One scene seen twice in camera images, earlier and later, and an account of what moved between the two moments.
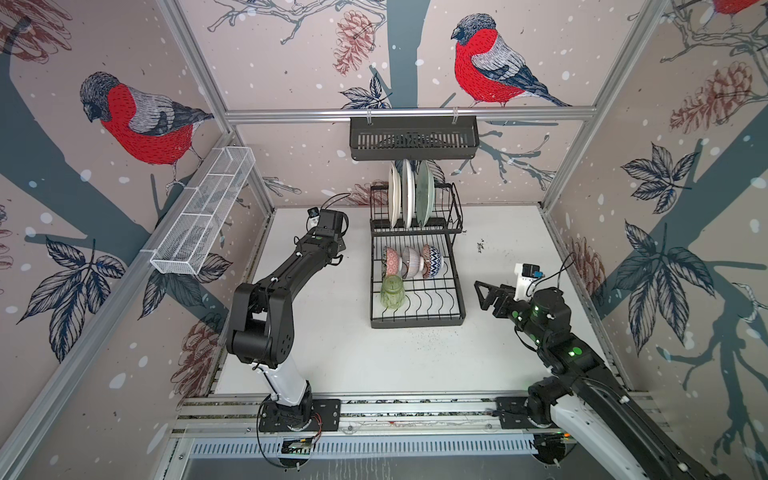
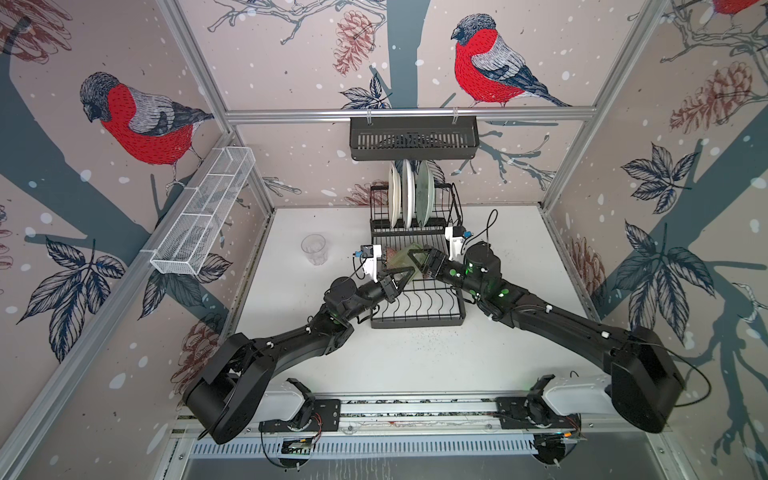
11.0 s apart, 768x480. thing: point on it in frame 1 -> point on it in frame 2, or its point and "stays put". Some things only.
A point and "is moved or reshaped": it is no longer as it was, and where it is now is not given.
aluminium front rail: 453,414 stays put
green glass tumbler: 392,293 is moved or reshaped
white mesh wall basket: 225,174 stays put
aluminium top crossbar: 232,114 stays put
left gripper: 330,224 -> 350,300
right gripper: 497,292 -> 435,259
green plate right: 425,194 stays put
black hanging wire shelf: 413,137 stays put
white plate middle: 408,194 stays put
